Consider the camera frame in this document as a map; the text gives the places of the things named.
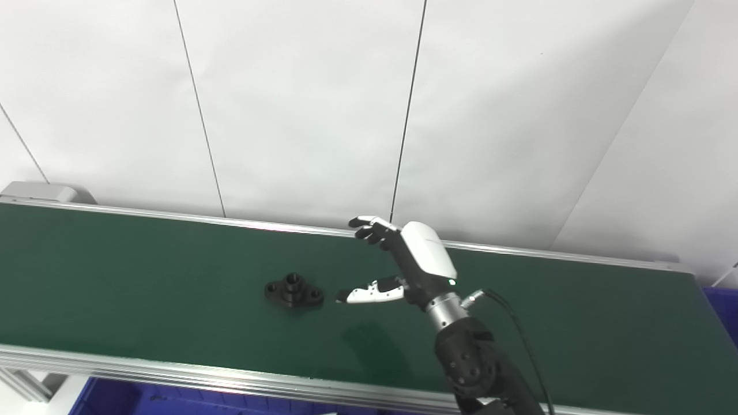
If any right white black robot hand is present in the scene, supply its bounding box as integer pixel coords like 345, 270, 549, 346
336, 216, 459, 310

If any black flange part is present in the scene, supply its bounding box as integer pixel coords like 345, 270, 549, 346
264, 273, 325, 310

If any green conveyor belt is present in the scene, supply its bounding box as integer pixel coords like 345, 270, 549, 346
0, 196, 738, 415

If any blue plastic bin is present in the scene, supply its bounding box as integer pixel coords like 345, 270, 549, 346
68, 377, 347, 415
702, 286, 738, 348

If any grey conveyor end housing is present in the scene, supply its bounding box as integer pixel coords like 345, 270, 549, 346
0, 181, 97, 206

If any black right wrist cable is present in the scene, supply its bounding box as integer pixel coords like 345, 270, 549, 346
461, 288, 555, 415

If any thin white cord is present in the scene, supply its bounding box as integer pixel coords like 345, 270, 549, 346
711, 261, 738, 289

